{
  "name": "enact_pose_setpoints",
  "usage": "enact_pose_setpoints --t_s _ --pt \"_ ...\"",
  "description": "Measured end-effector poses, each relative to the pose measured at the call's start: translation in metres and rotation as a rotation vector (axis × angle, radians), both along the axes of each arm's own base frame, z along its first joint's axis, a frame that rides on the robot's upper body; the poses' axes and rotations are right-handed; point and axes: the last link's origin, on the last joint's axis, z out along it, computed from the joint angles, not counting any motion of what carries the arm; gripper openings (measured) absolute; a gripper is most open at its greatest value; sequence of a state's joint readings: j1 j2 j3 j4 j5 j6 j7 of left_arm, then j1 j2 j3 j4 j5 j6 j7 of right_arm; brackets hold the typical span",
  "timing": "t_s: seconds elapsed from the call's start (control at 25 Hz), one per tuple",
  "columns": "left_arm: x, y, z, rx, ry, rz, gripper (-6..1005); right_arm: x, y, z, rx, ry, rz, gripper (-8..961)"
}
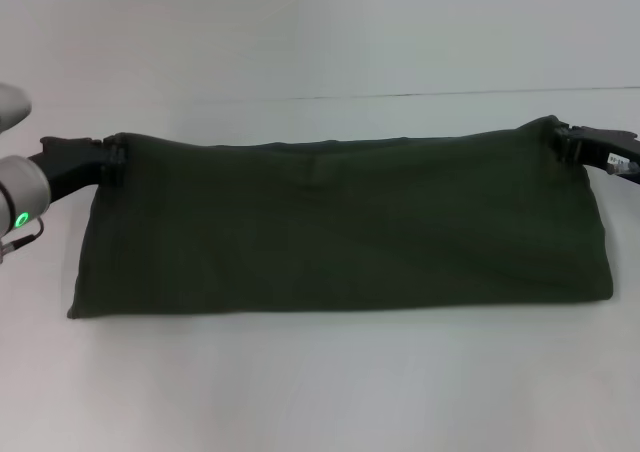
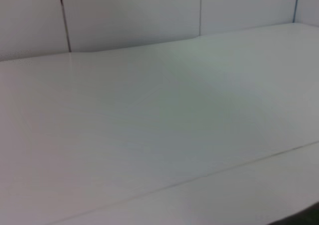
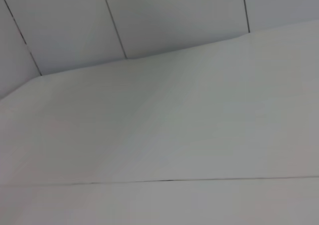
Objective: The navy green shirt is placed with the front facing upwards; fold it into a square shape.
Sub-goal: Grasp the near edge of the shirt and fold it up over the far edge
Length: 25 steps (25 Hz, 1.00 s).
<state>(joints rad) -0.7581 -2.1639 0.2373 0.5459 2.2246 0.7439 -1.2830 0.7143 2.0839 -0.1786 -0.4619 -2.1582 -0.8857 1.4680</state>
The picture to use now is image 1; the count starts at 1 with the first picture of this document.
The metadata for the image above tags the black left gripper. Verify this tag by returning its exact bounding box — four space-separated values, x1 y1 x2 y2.
27 132 130 207

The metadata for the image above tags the dark green FREE T-shirt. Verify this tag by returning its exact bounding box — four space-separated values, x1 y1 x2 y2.
66 114 616 321

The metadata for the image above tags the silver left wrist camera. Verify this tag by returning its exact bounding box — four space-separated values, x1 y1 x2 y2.
0 82 34 137

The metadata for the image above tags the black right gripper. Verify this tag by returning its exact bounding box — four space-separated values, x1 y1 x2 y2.
551 120 640 186

